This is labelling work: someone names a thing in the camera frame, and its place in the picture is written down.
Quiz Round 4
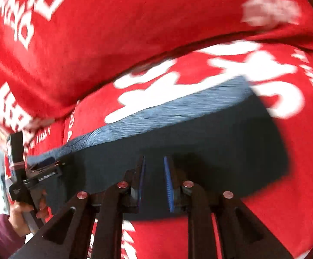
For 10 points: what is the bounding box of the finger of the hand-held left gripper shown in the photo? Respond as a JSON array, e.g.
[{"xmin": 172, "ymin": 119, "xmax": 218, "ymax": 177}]
[{"xmin": 24, "ymin": 160, "xmax": 66, "ymax": 185}]

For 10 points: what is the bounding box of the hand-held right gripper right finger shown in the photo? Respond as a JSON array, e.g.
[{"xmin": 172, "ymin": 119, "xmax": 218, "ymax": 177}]
[{"xmin": 163, "ymin": 156, "xmax": 293, "ymax": 259}]

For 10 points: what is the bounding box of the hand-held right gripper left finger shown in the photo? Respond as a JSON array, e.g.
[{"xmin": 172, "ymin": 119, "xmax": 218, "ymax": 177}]
[{"xmin": 11, "ymin": 154, "xmax": 147, "ymax": 259}]

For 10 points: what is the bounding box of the black pants grey patterned waistband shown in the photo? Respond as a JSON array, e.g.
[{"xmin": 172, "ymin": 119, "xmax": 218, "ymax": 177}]
[{"xmin": 26, "ymin": 76, "xmax": 291, "ymax": 221}]

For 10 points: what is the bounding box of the person's left hand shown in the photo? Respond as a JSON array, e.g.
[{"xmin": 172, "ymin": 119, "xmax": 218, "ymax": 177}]
[{"xmin": 9, "ymin": 190, "xmax": 49, "ymax": 237}]

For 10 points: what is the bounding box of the red printed sofa back cushion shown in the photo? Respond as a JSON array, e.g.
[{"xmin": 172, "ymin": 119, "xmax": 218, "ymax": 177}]
[{"xmin": 0, "ymin": 0, "xmax": 313, "ymax": 120}]

